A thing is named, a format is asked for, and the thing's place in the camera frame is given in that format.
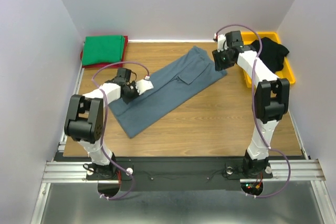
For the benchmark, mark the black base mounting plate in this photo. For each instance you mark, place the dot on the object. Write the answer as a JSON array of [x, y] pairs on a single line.
[[188, 173]]

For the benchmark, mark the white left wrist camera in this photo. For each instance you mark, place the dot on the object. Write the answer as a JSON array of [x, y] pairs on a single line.
[[144, 85]]

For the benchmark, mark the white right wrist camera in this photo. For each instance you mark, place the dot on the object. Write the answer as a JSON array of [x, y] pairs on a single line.
[[221, 42]]

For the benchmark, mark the black crumpled t-shirt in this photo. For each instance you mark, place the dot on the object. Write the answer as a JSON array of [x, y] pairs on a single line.
[[273, 54]]

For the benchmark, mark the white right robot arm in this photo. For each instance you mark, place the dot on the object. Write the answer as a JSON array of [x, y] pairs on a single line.
[[270, 96]]

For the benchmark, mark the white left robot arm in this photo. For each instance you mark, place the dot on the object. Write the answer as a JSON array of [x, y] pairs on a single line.
[[85, 122]]

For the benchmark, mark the aluminium extrusion rail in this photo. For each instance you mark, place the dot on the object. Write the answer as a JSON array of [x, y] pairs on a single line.
[[301, 170]]

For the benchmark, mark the folded green t-shirt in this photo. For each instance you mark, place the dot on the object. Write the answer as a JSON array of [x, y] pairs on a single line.
[[103, 49]]

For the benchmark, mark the folded red t-shirt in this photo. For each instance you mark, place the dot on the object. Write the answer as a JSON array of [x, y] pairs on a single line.
[[105, 65]]

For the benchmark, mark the small electronics board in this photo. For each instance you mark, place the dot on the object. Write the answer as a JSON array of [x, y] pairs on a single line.
[[252, 188]]

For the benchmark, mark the blue-grey t-shirt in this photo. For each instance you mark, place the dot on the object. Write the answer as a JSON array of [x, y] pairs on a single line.
[[173, 85]]

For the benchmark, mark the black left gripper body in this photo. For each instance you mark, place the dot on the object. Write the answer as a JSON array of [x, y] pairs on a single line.
[[132, 94]]

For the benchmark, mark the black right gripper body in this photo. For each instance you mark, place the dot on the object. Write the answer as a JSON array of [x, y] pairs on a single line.
[[222, 58]]

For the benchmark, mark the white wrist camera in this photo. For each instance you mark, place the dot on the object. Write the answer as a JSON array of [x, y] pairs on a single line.
[[144, 85], [221, 42]]

